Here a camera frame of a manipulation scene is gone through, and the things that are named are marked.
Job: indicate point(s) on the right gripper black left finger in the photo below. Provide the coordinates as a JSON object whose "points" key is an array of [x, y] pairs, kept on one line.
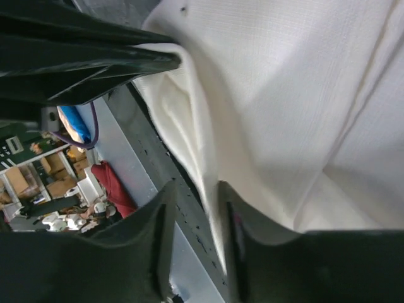
{"points": [[128, 261]]}

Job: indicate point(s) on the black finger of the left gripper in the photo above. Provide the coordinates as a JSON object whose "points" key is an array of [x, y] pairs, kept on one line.
{"points": [[57, 73], [62, 21]]}

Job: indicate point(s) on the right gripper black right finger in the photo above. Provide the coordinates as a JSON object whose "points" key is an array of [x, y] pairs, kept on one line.
{"points": [[267, 262]]}

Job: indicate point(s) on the white cloth napkin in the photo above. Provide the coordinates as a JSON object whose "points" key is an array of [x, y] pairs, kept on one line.
{"points": [[298, 105]]}

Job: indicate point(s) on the blue cloth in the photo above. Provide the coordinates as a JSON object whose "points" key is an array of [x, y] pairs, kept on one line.
{"points": [[74, 124]]}

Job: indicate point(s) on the stacked cardboard boxes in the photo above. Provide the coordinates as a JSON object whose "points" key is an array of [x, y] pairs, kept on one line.
{"points": [[43, 177]]}

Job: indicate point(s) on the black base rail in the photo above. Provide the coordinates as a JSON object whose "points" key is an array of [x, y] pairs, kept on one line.
{"points": [[144, 164]]}

